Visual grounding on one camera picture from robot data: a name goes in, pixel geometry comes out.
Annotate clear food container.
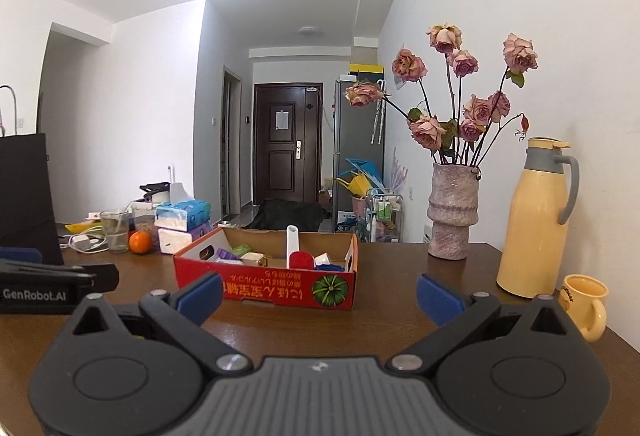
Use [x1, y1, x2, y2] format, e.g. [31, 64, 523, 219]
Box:
[131, 201, 161, 234]

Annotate printed cardboard box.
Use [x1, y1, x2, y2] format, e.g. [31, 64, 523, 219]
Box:
[173, 226, 359, 312]

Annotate pink stone vase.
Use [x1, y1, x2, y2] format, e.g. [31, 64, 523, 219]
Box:
[426, 163, 482, 261]

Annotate glass cup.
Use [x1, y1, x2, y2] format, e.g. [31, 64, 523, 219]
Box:
[100, 209, 132, 254]

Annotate blue tissue pack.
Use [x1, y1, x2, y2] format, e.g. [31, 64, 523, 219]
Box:
[155, 183, 212, 233]

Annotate metal wire rack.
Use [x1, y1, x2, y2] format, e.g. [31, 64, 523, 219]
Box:
[366, 189, 403, 243]

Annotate dark brown door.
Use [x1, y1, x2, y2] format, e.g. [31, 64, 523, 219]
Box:
[253, 83, 323, 207]

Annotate beige thermos jug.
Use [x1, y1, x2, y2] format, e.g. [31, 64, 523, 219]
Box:
[496, 137, 581, 299]

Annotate yellow box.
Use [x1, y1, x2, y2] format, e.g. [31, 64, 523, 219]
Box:
[349, 64, 383, 82]

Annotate purple wall hangers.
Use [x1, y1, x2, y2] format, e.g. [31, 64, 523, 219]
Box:
[391, 146, 408, 189]

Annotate black paper bag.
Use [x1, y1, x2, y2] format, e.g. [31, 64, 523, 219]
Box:
[0, 85, 65, 266]

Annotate purple tissue pack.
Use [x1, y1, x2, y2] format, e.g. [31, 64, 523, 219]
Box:
[158, 222, 212, 256]

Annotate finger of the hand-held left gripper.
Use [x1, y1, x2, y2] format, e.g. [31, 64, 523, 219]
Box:
[0, 246, 45, 264]

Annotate grey refrigerator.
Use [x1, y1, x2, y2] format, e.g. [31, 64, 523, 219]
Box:
[332, 79, 386, 232]

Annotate blue folded item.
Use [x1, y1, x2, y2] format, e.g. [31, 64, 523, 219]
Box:
[345, 157, 383, 182]

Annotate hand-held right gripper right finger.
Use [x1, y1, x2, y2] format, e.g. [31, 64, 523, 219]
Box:
[384, 273, 583, 374]

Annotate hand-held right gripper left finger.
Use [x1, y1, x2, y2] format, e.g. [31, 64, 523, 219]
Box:
[62, 272, 253, 378]

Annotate bunch of dried roses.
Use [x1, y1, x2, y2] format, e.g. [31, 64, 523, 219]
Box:
[345, 23, 540, 167]

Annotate yellow mug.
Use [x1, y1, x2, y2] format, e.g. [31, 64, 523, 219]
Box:
[559, 273, 610, 343]

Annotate white plastic handle tool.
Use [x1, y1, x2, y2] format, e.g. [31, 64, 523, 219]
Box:
[286, 225, 300, 269]

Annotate wooden doorway frame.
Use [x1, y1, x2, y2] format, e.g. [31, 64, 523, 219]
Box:
[222, 65, 243, 216]

